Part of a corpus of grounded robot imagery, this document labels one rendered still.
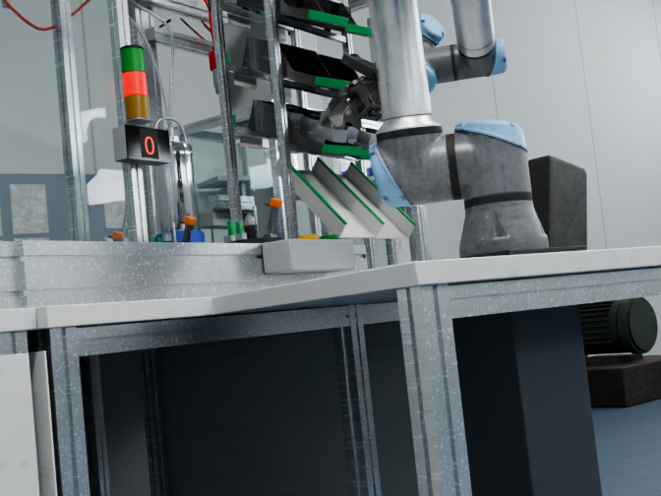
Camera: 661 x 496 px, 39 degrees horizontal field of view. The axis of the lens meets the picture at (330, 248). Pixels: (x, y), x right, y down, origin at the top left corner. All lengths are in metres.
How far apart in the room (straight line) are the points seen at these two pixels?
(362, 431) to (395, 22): 0.78
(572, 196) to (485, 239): 6.49
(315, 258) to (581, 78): 7.45
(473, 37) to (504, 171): 0.39
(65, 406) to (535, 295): 0.65
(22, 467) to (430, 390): 0.54
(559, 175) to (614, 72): 1.87
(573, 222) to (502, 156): 6.41
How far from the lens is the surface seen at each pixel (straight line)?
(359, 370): 1.87
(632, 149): 9.47
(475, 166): 1.59
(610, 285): 1.39
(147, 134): 1.99
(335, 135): 2.20
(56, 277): 1.43
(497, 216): 1.57
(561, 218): 7.85
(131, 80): 2.02
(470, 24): 1.85
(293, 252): 1.73
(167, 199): 2.98
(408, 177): 1.59
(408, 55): 1.63
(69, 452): 1.34
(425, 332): 1.12
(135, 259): 1.55
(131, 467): 3.77
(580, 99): 9.03
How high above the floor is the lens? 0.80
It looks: 5 degrees up
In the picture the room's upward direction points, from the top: 6 degrees counter-clockwise
